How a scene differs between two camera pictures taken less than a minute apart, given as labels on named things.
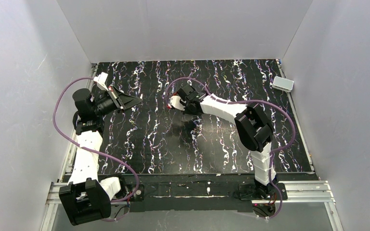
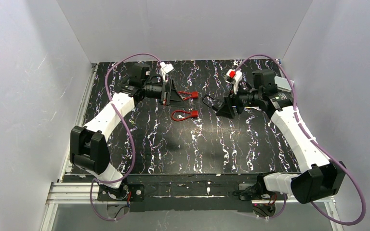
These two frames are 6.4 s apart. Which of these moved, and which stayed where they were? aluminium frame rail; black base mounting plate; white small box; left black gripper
Moved: left black gripper
Stayed: aluminium frame rail; white small box; black base mounting plate
